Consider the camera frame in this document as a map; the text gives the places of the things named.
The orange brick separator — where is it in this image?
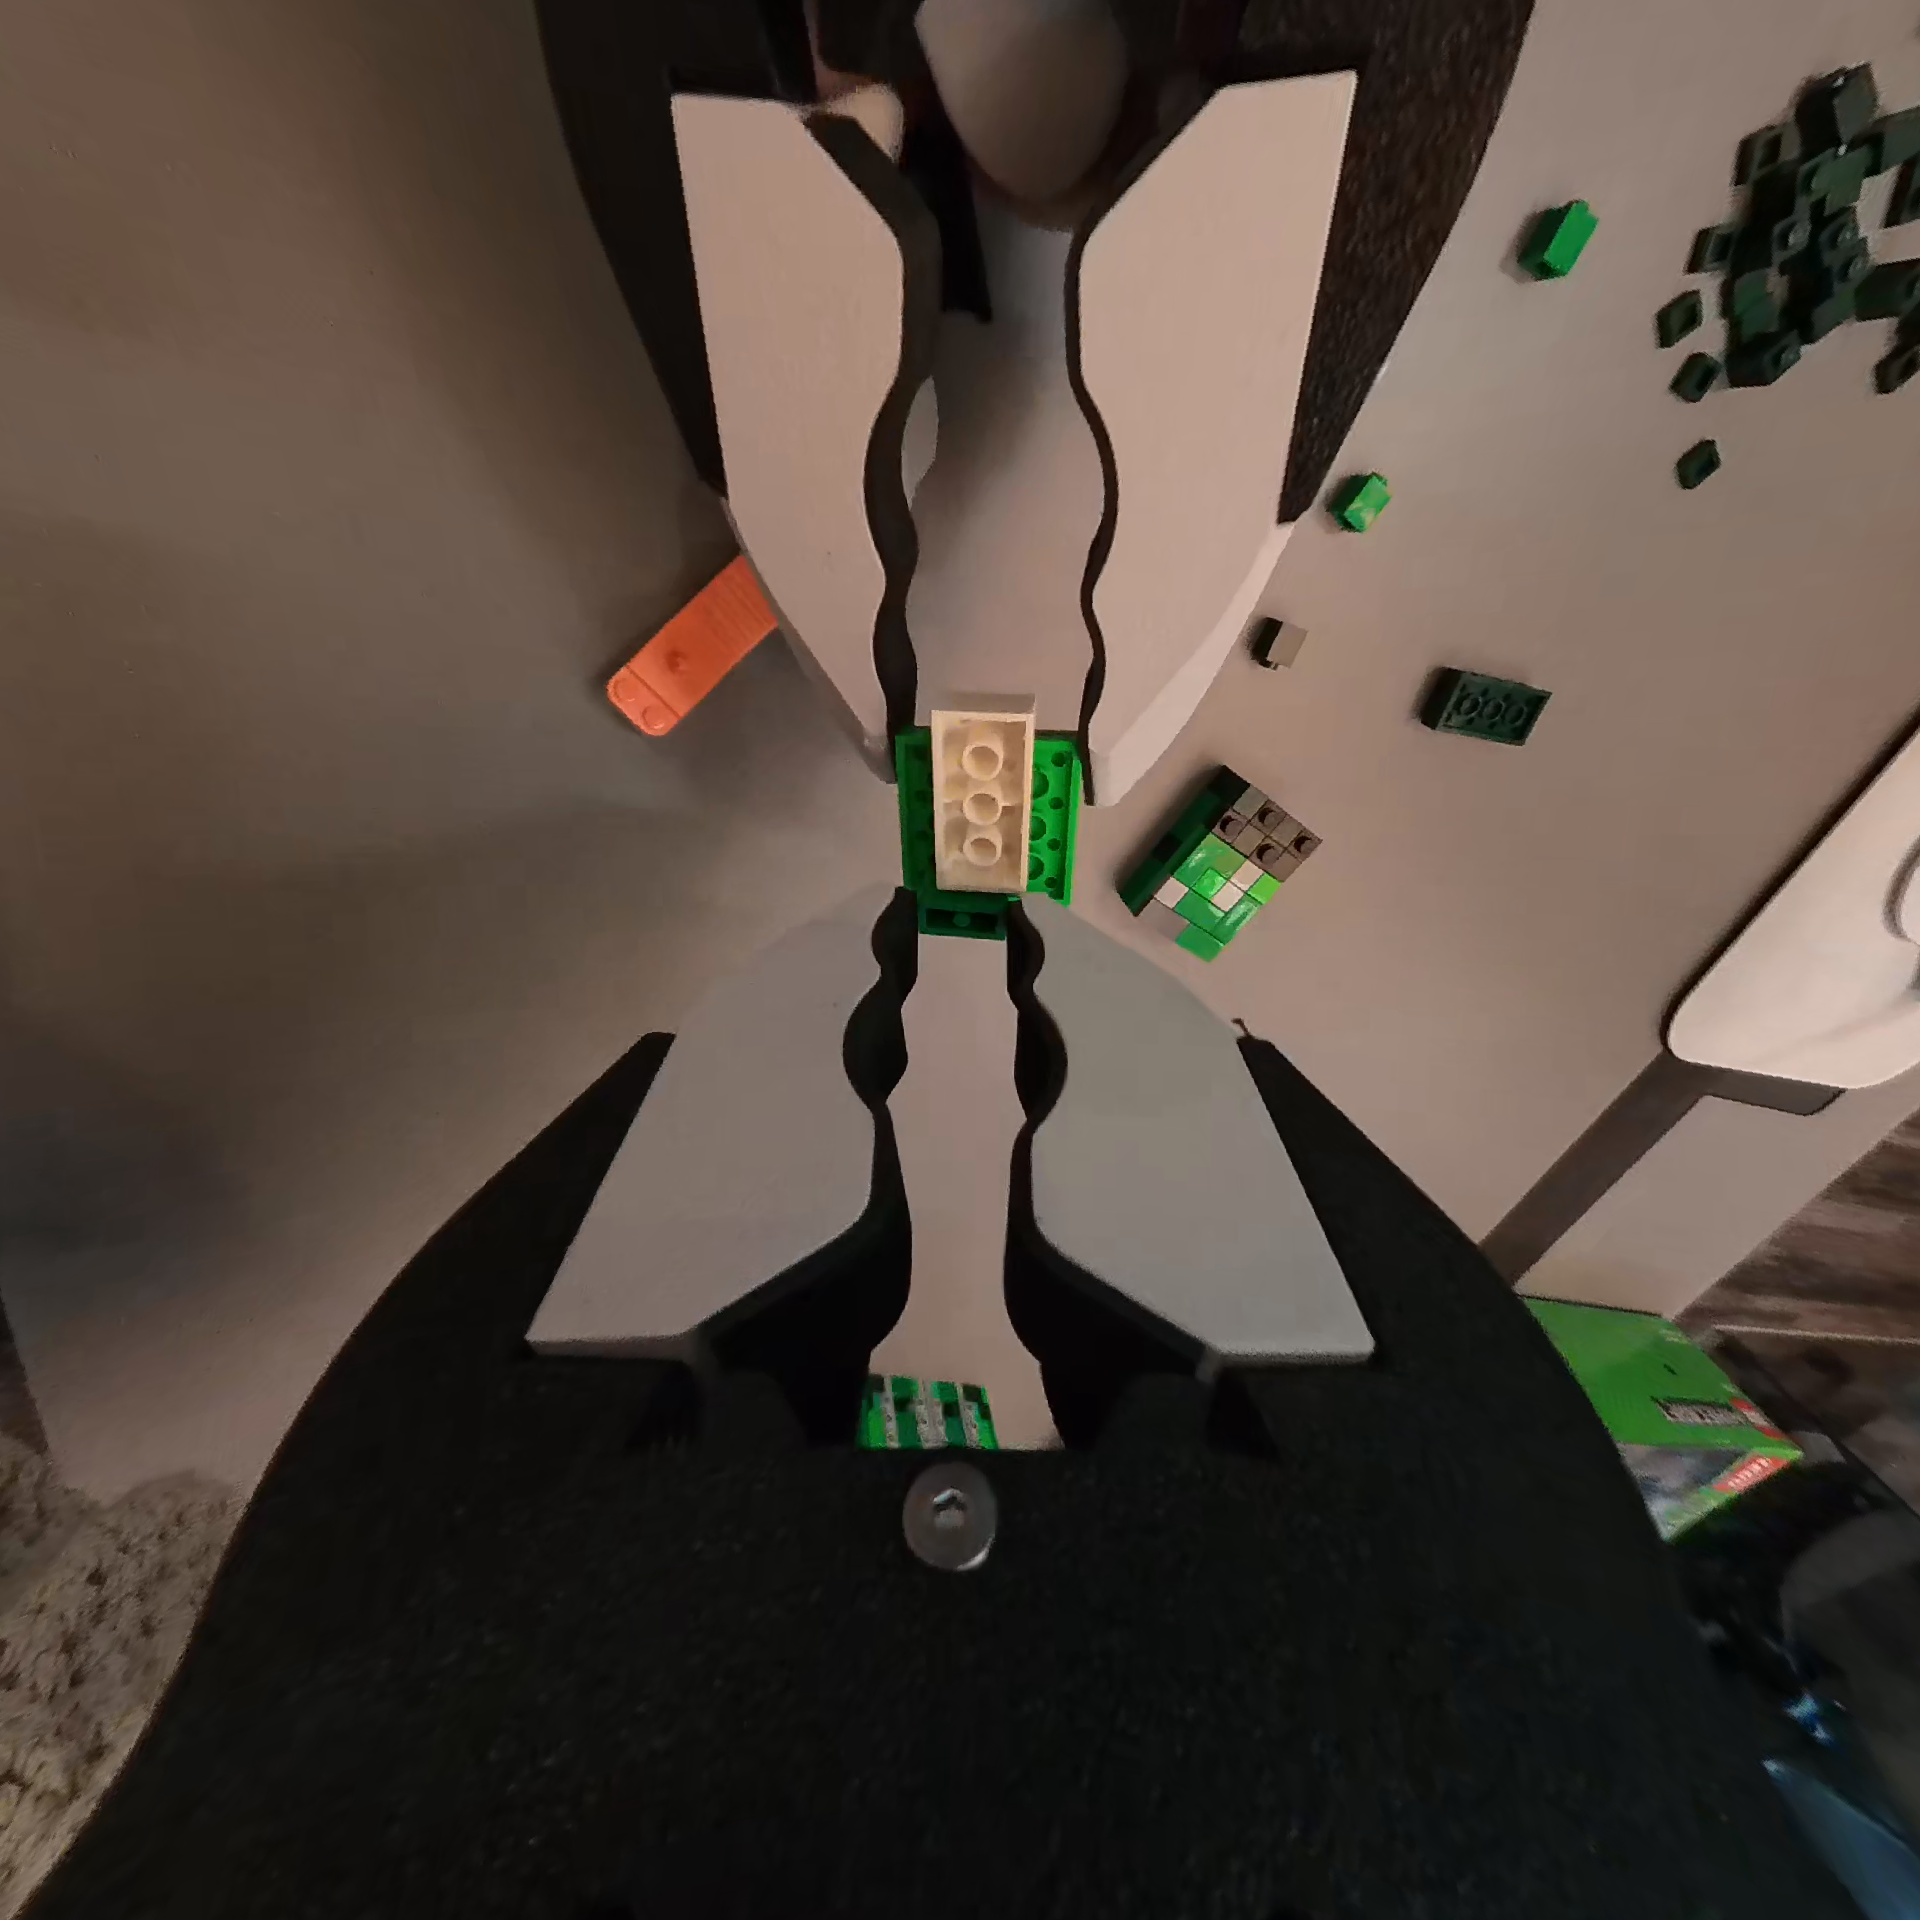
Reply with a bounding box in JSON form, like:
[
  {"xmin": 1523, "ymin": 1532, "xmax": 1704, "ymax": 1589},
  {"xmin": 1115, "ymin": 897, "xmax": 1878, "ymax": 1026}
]
[{"xmin": 603, "ymin": 553, "xmax": 785, "ymax": 741}]

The green white lego assembly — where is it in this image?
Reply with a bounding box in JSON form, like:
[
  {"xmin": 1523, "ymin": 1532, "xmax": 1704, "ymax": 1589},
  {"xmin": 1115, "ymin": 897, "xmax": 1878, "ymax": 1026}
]
[{"xmin": 891, "ymin": 693, "xmax": 1086, "ymax": 944}]

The green lego set box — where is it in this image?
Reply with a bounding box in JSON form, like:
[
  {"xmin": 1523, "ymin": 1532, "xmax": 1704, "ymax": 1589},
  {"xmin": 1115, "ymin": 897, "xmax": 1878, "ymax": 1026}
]
[{"xmin": 1520, "ymin": 1292, "xmax": 1809, "ymax": 1546}]

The green creeper lego figure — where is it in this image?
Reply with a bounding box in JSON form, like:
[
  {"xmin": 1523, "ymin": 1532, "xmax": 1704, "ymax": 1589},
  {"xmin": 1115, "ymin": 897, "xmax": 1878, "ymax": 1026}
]
[{"xmin": 855, "ymin": 1372, "xmax": 1002, "ymax": 1453}]

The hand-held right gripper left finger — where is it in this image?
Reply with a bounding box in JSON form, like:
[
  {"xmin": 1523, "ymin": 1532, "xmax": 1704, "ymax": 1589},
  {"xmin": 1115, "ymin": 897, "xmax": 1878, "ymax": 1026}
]
[{"xmin": 526, "ymin": 885, "xmax": 916, "ymax": 1362}]

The dark green lego brick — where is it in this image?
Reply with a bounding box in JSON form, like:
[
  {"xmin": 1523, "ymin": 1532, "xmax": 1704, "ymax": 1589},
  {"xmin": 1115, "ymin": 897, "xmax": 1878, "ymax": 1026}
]
[{"xmin": 1420, "ymin": 662, "xmax": 1558, "ymax": 749}]

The white book stand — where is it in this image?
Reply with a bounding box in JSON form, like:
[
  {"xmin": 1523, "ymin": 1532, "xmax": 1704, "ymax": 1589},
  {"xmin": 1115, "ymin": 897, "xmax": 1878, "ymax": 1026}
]
[{"xmin": 1660, "ymin": 717, "xmax": 1920, "ymax": 1122}]

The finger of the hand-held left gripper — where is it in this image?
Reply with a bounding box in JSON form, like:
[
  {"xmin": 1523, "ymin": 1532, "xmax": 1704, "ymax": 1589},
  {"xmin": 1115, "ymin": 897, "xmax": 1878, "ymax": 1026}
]
[
  {"xmin": 670, "ymin": 81, "xmax": 942, "ymax": 785},
  {"xmin": 1058, "ymin": 66, "xmax": 1361, "ymax": 809}
]

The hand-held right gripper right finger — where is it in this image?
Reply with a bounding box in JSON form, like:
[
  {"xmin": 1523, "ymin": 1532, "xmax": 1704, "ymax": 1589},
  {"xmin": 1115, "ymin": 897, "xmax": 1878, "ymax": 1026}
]
[{"xmin": 1007, "ymin": 903, "xmax": 1376, "ymax": 1376}]

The pile of dark green lego pieces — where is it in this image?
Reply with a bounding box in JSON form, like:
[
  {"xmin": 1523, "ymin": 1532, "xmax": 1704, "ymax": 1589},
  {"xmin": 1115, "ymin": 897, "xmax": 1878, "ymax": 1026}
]
[{"xmin": 1654, "ymin": 64, "xmax": 1920, "ymax": 490}]

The green pixelated lego block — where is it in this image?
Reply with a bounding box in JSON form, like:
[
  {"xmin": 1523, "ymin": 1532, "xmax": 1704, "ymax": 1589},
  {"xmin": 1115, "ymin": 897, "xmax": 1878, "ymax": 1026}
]
[{"xmin": 1115, "ymin": 764, "xmax": 1327, "ymax": 962}]

